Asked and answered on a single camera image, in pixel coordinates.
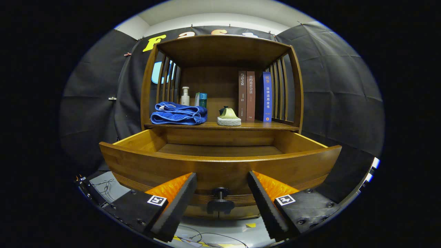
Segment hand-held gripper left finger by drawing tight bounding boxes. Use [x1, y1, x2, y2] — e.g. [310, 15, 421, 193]
[103, 172, 197, 242]

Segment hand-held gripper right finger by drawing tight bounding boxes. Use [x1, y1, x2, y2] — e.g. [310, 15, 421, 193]
[247, 170, 341, 241]

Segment wooden drawer with black knob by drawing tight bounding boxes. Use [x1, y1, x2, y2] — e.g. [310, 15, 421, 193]
[99, 128, 342, 214]

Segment wooden countertop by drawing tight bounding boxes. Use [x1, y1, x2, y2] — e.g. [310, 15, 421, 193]
[144, 119, 299, 131]

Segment wooden cabinet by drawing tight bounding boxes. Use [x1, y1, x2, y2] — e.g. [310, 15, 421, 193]
[140, 34, 305, 221]

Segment blue folded towel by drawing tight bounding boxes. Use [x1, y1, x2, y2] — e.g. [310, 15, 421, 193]
[150, 101, 208, 125]

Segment blue book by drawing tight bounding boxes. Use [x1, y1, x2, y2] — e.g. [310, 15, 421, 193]
[260, 71, 273, 123]

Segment reddish brown book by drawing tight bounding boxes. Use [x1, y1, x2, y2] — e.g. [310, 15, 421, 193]
[246, 71, 256, 121]

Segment black backdrop cloth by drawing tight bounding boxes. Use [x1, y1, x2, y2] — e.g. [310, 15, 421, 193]
[59, 21, 384, 204]

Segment black floor cable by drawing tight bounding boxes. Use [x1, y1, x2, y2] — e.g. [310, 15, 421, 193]
[172, 224, 249, 248]

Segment tangled grey cables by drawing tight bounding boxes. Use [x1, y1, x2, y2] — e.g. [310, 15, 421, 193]
[91, 178, 115, 204]

